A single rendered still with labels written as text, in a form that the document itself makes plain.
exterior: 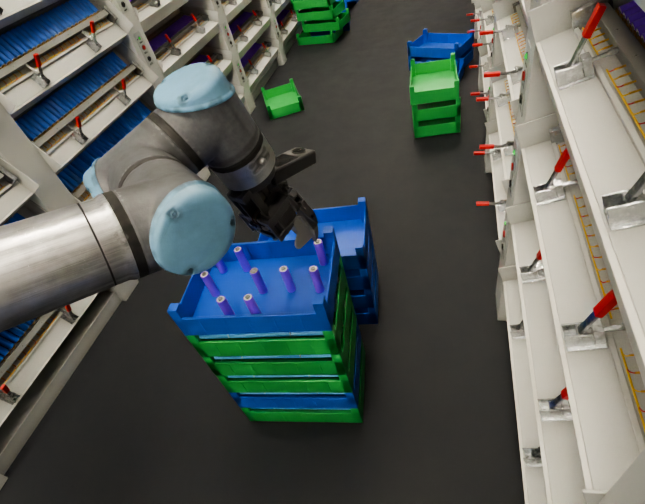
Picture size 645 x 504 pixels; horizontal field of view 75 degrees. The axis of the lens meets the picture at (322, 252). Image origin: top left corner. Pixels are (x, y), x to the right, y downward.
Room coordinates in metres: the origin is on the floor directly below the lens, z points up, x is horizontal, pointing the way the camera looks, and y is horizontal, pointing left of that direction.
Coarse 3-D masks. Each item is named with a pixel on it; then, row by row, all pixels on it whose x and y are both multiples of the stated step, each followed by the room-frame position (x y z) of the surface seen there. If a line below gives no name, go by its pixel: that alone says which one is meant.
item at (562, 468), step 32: (512, 224) 0.63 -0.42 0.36; (544, 288) 0.44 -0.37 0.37; (544, 320) 0.38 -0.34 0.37; (544, 352) 0.32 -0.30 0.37; (544, 384) 0.27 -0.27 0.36; (544, 416) 0.23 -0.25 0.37; (544, 448) 0.19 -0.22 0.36; (576, 448) 0.17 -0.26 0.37; (544, 480) 0.15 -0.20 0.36; (576, 480) 0.14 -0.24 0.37
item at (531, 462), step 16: (512, 272) 0.62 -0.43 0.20; (512, 288) 0.60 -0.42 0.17; (512, 304) 0.55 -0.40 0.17; (512, 320) 0.51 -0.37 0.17; (512, 336) 0.47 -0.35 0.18; (512, 352) 0.44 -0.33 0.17; (512, 368) 0.41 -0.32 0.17; (528, 368) 0.39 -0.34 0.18; (528, 384) 0.36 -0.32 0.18; (528, 400) 0.33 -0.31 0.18; (528, 416) 0.30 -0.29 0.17; (528, 432) 0.28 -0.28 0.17; (528, 448) 0.24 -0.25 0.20; (528, 464) 0.23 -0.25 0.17; (528, 480) 0.20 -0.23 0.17; (528, 496) 0.18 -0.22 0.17; (544, 496) 0.17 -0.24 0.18
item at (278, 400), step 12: (360, 336) 0.64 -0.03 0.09; (360, 348) 0.61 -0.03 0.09; (240, 396) 0.55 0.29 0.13; (252, 396) 0.54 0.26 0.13; (264, 396) 0.53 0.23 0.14; (276, 396) 0.52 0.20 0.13; (288, 396) 0.51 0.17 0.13; (300, 396) 0.50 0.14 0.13; (312, 396) 0.49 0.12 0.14; (324, 396) 0.48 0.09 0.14; (336, 396) 0.48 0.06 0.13; (348, 396) 0.46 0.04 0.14
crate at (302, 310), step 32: (224, 256) 0.73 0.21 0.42; (256, 256) 0.70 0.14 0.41; (288, 256) 0.68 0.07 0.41; (192, 288) 0.63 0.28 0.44; (224, 288) 0.64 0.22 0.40; (256, 288) 0.62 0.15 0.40; (192, 320) 0.54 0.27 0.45; (224, 320) 0.52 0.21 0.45; (256, 320) 0.50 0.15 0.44; (288, 320) 0.48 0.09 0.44; (320, 320) 0.46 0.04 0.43
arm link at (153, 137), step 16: (144, 128) 0.50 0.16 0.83; (160, 128) 0.50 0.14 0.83; (128, 144) 0.49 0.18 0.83; (144, 144) 0.48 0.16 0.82; (160, 144) 0.48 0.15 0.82; (176, 144) 0.48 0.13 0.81; (96, 160) 0.49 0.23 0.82; (112, 160) 0.47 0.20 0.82; (128, 160) 0.45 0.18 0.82; (192, 160) 0.49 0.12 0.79; (96, 176) 0.46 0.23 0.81; (112, 176) 0.45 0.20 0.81; (96, 192) 0.45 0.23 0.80
